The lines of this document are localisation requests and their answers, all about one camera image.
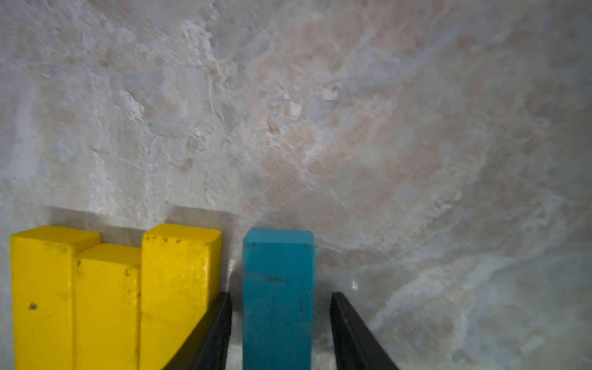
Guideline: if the teal block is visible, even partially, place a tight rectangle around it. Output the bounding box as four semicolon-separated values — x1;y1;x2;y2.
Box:
242;229;316;369

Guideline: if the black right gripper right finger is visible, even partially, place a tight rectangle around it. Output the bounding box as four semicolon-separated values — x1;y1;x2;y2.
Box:
329;292;399;370

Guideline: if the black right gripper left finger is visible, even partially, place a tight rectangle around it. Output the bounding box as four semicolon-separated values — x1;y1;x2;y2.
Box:
164;292;233;370

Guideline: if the yellow block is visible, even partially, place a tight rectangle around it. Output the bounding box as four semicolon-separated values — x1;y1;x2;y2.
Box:
140;224;223;369
10;226;101;369
74;244;141;369

